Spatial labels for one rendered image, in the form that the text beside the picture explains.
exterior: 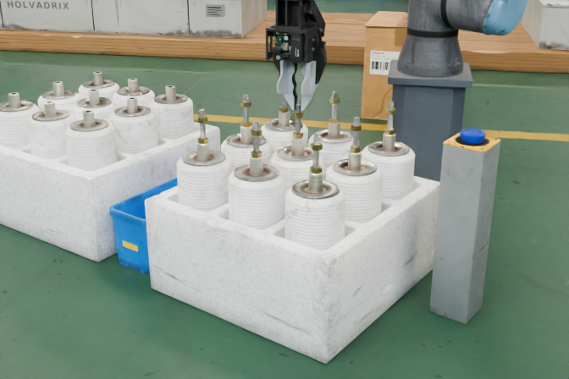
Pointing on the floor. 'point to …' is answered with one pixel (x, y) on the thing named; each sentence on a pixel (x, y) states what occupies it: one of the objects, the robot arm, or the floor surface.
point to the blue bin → (135, 227)
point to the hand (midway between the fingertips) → (299, 101)
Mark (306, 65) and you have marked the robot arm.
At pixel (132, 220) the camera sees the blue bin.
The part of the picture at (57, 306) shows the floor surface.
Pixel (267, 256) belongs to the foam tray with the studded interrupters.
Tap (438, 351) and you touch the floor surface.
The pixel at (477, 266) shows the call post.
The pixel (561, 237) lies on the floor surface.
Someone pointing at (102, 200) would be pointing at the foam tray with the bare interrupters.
